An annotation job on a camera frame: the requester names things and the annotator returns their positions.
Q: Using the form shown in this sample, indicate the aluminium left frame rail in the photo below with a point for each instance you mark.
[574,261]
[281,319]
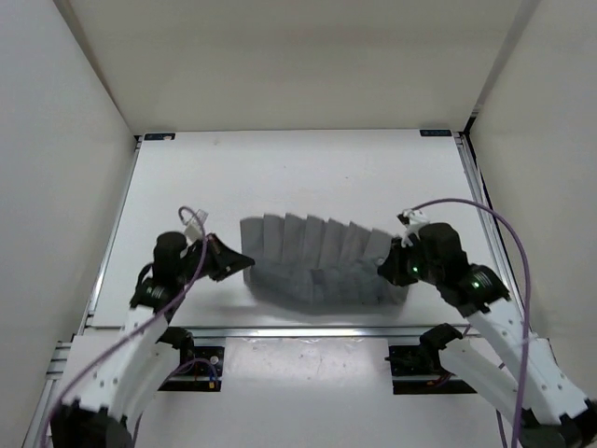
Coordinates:
[93,298]

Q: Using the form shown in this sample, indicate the blue corner label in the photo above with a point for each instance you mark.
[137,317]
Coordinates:
[159,136]
[435,133]

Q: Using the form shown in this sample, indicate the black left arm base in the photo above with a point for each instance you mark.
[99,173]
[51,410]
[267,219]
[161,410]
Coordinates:
[200,367]

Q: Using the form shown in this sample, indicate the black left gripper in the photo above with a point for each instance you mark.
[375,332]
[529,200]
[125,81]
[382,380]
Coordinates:
[227,261]

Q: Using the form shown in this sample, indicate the grey pleated skirt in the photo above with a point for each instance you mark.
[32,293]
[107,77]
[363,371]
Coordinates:
[316,266]

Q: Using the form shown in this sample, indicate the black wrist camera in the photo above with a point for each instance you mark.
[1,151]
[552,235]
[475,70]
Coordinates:
[177,255]
[417,224]

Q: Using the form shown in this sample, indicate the aluminium right frame rail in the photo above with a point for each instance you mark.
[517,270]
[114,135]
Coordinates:
[494,224]

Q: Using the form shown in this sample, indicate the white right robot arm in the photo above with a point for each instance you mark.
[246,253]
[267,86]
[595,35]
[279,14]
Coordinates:
[544,408]

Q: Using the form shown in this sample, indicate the blue right corner label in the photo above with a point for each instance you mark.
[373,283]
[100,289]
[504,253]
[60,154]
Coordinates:
[435,133]

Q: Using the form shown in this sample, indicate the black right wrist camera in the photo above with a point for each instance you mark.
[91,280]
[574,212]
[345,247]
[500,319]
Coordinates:
[417,224]

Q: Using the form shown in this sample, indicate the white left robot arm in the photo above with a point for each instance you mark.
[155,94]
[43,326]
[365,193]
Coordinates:
[103,404]

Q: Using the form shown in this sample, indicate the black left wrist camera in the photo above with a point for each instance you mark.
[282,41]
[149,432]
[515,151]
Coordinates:
[177,255]

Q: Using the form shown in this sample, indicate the aluminium frame rail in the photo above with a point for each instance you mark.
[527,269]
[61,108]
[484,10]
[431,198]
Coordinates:
[93,298]
[494,224]

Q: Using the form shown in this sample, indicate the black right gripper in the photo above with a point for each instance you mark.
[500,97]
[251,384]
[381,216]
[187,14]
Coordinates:
[392,267]

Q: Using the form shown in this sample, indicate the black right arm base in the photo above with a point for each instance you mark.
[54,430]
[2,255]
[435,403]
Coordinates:
[416,369]

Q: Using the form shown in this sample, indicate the blue left corner label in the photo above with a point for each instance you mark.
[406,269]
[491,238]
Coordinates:
[159,136]

